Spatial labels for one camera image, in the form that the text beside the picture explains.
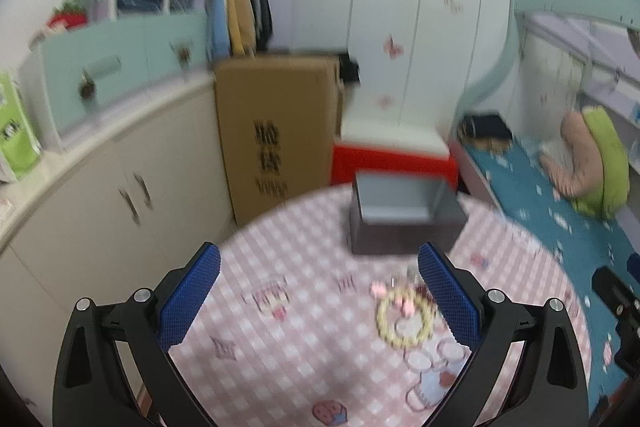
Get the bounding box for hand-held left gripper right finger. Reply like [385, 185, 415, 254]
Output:
[417, 242, 591, 427]

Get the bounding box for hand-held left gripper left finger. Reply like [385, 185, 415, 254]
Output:
[52, 242, 222, 427]

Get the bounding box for yellow bead bracelet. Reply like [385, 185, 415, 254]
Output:
[376, 287, 435, 349]

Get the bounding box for grey metal box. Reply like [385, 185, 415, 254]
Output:
[347, 172, 469, 258]

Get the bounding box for pink checkered tablecloth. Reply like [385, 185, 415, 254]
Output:
[165, 184, 593, 427]

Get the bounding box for blue patterned bed sheet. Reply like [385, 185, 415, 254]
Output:
[462, 139, 640, 388]

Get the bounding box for green and pink pillow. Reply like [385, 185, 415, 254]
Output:
[540, 104, 631, 220]

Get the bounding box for cream cabinet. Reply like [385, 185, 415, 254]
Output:
[0, 69, 236, 408]

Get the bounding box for red storage box white lid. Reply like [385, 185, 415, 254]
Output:
[331, 127, 458, 195]

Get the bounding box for dark folded clothes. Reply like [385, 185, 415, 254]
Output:
[460, 114, 513, 152]

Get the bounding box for tall cardboard box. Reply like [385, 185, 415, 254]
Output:
[214, 56, 346, 228]

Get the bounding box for green box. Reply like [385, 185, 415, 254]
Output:
[0, 69, 43, 182]

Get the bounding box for black cloth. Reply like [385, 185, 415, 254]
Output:
[339, 53, 362, 84]

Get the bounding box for teal drawer unit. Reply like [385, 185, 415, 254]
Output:
[20, 9, 211, 152]

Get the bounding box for light blue hanging garment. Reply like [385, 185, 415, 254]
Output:
[207, 0, 231, 62]

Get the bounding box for dark hanging garments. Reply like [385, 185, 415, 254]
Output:
[237, 0, 275, 52]

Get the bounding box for red item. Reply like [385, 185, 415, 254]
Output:
[47, 9, 88, 30]

